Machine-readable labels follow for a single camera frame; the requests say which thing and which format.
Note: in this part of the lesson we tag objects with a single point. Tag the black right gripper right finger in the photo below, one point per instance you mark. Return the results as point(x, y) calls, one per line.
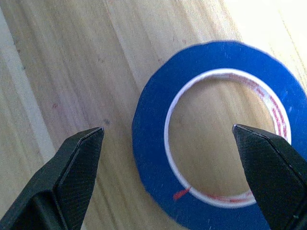
point(271, 172)

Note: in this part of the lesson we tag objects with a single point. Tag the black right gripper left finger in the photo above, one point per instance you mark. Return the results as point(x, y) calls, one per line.
point(72, 172)

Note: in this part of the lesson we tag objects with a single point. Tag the blue tape roll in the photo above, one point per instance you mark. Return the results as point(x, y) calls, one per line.
point(156, 115)

